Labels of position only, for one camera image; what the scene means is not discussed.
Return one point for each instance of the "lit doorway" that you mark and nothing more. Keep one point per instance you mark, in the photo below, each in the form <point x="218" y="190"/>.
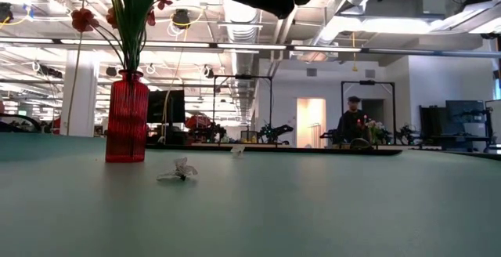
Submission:
<point x="311" y="120"/>

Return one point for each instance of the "silver ventilation duct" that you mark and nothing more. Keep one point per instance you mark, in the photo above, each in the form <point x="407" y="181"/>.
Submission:
<point x="336" y="22"/>
<point x="238" y="33"/>

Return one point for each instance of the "white pillar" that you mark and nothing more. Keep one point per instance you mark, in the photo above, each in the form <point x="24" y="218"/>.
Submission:
<point x="84" y="92"/>

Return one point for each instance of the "black monitor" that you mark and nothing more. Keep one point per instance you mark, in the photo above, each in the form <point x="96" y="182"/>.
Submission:
<point x="172" y="106"/>

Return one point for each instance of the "black monitor workstation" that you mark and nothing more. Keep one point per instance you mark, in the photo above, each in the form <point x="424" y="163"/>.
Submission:
<point x="462" y="112"/>

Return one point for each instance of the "red background equipment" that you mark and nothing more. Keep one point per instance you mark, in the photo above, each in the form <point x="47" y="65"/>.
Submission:
<point x="197" y="121"/>

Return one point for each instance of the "background black robot arm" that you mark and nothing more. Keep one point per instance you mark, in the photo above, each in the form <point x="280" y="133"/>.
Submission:
<point x="280" y="129"/>

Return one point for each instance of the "person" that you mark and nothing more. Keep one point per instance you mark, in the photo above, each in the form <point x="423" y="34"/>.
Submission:
<point x="352" y="124"/>

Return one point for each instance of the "black frame rig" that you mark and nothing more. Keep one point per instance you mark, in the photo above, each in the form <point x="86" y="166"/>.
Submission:
<point x="242" y="77"/>
<point x="368" y="82"/>

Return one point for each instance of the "loose white blossom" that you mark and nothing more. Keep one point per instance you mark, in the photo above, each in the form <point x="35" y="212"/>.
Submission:
<point x="182" y="169"/>
<point x="237" y="150"/>

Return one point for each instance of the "red ribbed glass vase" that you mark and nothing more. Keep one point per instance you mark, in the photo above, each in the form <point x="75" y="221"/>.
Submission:
<point x="127" y="120"/>

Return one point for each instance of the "black ceiling dome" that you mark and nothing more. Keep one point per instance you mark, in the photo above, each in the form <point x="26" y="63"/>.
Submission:
<point x="181" y="17"/>

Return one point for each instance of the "teal table mat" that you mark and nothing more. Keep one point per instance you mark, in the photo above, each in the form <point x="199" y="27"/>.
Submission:
<point x="250" y="210"/>

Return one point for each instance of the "long ceiling light rail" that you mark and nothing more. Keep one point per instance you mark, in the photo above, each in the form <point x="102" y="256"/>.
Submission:
<point x="250" y="46"/>

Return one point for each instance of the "background flower bouquet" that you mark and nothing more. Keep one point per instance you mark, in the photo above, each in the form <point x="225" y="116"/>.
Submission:
<point x="375" y="127"/>

